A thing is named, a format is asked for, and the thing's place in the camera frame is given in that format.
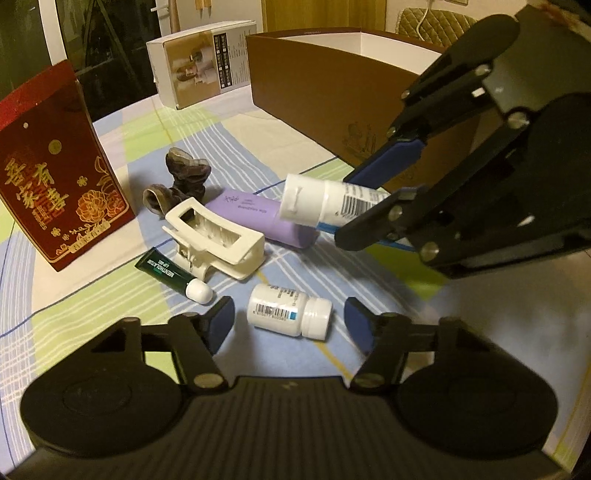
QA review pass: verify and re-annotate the wooden door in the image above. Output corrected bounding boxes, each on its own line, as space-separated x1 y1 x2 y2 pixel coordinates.
261 0 389 35

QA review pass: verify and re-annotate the green lip balm tube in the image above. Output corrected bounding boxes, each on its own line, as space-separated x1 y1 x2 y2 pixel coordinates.
134 247 215 305

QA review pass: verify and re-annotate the white flip-cap bottle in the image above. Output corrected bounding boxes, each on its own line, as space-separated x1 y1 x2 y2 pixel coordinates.
278 173 393 234

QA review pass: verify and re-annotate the checkered tablecloth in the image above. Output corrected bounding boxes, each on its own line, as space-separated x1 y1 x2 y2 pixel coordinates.
0 78 591 462

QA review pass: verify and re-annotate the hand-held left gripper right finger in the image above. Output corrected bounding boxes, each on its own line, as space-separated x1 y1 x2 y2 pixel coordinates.
344 296 491 393

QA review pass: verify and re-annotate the purple tube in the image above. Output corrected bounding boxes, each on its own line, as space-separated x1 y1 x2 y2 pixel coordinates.
203 187 320 250

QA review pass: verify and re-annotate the white charger with cable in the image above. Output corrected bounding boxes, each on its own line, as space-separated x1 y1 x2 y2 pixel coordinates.
416 0 435 36

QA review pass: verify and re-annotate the sliding glass door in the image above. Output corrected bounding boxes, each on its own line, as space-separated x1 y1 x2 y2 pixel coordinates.
0 0 171 121

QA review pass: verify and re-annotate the white hair claw clip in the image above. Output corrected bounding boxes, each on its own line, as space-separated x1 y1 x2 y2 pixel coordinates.
161 196 266 281

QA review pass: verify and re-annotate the dark brown hair scrunchie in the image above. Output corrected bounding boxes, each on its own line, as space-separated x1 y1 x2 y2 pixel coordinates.
142 148 212 217

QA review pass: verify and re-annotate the red gift box gold print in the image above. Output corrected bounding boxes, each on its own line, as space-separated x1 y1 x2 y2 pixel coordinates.
0 59 137 273

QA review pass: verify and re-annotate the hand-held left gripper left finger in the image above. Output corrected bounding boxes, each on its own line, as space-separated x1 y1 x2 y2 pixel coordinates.
90 295 236 395

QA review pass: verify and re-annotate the white product box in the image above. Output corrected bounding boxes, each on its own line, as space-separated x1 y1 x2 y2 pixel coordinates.
145 20 257 110

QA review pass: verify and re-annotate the white screw-cap pill bottle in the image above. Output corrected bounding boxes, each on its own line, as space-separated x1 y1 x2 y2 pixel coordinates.
247 282 334 341

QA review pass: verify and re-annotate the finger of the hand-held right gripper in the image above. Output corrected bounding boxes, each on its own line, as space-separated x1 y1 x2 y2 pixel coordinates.
333 138 532 278
342 13 522 191

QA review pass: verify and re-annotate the chair with quilted cover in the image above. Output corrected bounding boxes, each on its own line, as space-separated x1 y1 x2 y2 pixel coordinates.
397 7 478 47

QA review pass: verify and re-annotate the brown cardboard box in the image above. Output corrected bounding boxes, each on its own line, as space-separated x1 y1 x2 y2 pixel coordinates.
245 28 485 193

